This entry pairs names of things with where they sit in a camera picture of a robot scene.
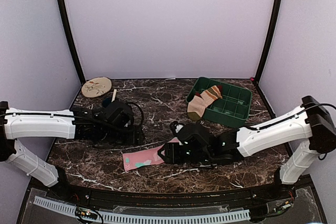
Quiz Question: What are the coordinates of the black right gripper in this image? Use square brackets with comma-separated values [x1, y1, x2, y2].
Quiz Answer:
[157, 141, 212, 163]

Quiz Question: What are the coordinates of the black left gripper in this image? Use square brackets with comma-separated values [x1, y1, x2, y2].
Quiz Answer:
[99, 124, 145, 146]

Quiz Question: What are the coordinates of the pink patterned sock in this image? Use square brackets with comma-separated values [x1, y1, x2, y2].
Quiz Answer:
[122, 137, 179, 173]

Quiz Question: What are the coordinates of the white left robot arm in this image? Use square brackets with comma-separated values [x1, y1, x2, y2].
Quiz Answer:
[1, 101, 144, 201]

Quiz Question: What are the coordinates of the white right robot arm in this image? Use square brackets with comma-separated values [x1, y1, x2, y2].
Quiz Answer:
[157, 95, 335, 200]

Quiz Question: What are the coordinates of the dark blue mug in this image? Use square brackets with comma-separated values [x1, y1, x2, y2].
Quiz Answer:
[102, 97, 113, 108]

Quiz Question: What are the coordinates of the wooden stick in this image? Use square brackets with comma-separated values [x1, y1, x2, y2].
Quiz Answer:
[111, 89, 117, 102]

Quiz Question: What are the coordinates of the beige striped sock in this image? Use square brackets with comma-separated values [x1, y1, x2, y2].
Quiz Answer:
[187, 85, 223, 121]

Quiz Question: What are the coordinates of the beige embroidered round coaster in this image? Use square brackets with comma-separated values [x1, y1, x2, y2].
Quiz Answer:
[81, 77, 112, 98]

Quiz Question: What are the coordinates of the green compartment tray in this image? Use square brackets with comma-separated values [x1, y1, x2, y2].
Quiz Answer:
[186, 77, 253, 128]

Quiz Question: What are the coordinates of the black front rail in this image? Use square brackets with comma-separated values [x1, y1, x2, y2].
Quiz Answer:
[66, 185, 275, 208]

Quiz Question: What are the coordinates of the white slotted cable duct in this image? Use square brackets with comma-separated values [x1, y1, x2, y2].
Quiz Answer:
[33, 195, 250, 224]

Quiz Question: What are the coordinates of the left black frame post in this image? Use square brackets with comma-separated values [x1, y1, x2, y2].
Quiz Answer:
[57, 0, 86, 84]

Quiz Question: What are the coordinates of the black frame post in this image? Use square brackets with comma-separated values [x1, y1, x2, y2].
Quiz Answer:
[254, 0, 281, 86]
[57, 0, 86, 84]

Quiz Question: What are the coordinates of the right black frame post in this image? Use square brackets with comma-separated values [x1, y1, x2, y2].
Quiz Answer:
[254, 0, 281, 86]

